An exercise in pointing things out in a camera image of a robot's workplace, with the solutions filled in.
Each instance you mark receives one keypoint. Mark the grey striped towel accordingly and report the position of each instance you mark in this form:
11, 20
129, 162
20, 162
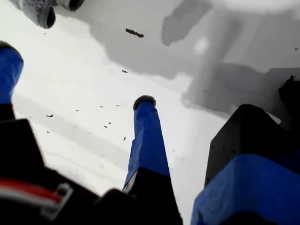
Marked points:
35, 11

